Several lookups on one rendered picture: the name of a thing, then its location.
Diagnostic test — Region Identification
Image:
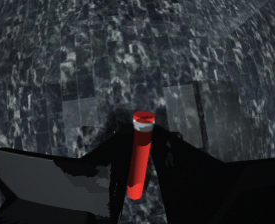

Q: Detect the red peg with white band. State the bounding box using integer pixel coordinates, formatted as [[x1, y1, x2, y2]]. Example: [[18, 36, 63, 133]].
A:
[[126, 111, 154, 200]]

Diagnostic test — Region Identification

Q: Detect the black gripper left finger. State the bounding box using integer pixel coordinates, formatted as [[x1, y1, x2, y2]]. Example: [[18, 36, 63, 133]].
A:
[[0, 123, 134, 224]]

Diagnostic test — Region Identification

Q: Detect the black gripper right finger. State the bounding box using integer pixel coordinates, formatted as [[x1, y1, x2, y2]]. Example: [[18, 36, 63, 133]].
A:
[[150, 125, 275, 224]]

